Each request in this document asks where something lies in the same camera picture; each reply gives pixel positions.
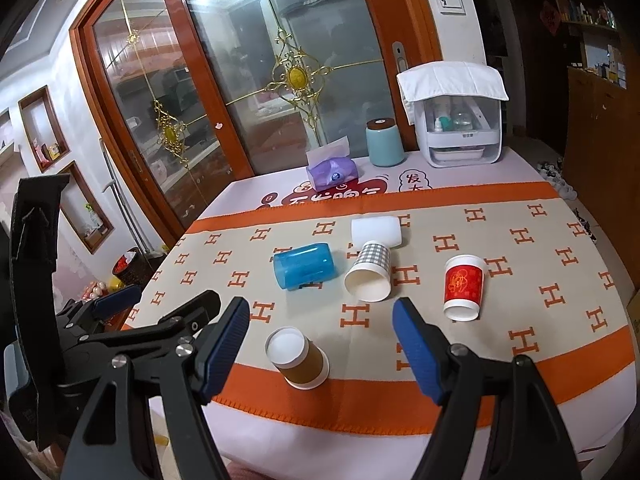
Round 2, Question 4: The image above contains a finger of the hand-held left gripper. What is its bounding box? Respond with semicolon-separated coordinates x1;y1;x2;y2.
55;285;143;335
75;290;222;357

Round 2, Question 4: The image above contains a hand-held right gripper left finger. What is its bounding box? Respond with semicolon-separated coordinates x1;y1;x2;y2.
60;296;251;480

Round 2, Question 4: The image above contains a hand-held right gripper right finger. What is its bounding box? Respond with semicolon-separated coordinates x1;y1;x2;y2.
391;297;586;480

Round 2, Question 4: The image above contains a brown paper cup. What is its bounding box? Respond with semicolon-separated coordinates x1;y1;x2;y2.
265;326;330;390

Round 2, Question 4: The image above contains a red paper cup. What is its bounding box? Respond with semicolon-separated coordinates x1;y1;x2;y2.
443;255;487;322

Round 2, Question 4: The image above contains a plaid paper cup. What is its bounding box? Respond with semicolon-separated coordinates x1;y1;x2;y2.
344;241;393;303

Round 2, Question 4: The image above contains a blue plastic cup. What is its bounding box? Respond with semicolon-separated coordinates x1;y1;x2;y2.
272;242;337;292

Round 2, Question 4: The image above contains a white translucent plastic cup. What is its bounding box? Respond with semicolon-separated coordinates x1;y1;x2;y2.
351;215;403;249

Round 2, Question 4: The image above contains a dark trash bin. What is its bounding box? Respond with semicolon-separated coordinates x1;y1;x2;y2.
112;247;151;286

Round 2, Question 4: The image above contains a metal mop pole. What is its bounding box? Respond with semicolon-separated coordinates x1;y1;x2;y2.
99;138;151;256

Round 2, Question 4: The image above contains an orange and beige patterned blanket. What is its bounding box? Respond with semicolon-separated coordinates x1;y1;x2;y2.
120;181;637;428

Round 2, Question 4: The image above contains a purple tissue pack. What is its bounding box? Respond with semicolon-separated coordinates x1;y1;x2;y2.
306;136;361;192

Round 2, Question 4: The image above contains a white countertop sterilizer cabinet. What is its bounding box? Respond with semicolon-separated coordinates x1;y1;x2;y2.
410;95;502;168

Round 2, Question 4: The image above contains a teal canister with brown lid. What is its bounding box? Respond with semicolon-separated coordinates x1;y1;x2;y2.
365;118;406;167

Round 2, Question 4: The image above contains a white printed tablecloth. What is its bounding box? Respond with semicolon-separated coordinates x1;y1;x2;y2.
147;146;638;480

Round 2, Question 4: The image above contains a pile of shoes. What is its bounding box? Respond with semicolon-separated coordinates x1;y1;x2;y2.
537;159;577;197

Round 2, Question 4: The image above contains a wooden framed glass sliding door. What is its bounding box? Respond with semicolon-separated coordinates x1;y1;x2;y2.
70;0;443;243

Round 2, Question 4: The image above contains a wooden cabinet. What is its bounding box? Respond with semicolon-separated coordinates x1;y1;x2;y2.
565;65;640;281

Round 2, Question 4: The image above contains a white folded cloth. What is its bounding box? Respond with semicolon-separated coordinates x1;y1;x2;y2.
396;61;510;106

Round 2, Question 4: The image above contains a wooden shelf with bottles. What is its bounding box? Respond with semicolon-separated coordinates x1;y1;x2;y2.
547;0;632;92

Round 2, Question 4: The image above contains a wooden wall niche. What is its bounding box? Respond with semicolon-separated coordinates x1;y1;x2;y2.
59;161;115;254
18;85;68;173

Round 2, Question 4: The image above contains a red wall ornament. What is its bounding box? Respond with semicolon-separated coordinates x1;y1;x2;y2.
542;2;562;34

